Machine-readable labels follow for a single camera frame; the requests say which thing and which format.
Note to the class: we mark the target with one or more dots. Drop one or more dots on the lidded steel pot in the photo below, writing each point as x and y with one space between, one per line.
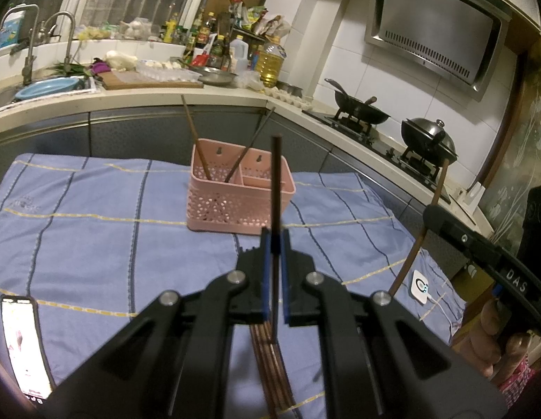
429 140

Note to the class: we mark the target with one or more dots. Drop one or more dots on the steel range hood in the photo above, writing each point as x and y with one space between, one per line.
460 40

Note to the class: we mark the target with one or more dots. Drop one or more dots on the blue plastic basin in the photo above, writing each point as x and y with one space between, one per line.
47 87

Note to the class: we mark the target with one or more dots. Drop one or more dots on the cooking oil bottle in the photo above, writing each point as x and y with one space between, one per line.
270 60

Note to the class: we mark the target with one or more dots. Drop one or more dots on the smartphone with lit screen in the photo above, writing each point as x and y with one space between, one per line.
24 347

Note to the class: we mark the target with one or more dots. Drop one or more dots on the white charger puck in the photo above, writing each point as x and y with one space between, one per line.
419 287

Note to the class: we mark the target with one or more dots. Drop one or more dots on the dark brown chopstick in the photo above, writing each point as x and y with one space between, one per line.
271 372

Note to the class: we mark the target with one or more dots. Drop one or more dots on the chrome sink faucet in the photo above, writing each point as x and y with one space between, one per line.
27 69

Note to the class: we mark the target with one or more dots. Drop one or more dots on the egg tray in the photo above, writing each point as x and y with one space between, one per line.
288 98

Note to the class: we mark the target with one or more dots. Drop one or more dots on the gas stove top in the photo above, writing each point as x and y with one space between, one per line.
404 175

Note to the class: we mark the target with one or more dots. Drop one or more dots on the chopstick in basket left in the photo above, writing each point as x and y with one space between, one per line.
196 139

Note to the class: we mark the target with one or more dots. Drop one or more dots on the pink plastic utensil basket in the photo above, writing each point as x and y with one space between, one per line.
229 188

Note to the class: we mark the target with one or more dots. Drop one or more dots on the light tan chopstick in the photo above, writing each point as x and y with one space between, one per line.
278 374

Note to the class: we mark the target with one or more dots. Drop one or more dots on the black chopstick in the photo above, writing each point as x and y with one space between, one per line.
275 231

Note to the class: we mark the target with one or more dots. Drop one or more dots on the white plastic jug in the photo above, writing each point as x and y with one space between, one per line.
239 52

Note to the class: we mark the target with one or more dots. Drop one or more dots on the black wok on stove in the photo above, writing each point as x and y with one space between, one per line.
365 111

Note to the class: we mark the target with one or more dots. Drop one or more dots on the detergent bottle blue label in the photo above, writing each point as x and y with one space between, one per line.
11 28

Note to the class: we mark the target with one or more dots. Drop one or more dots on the person's right hand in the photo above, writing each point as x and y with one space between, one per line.
481 350

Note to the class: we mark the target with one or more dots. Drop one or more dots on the wooden cutting board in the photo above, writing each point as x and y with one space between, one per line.
124 80

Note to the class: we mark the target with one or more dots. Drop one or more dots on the steel bowl on counter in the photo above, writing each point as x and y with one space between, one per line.
213 76

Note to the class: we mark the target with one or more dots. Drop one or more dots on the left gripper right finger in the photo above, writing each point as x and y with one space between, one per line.
311 297

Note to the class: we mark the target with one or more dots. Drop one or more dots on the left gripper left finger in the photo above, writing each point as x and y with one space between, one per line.
240 294

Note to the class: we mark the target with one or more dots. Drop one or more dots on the reddish brown chopstick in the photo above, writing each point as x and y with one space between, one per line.
262 360

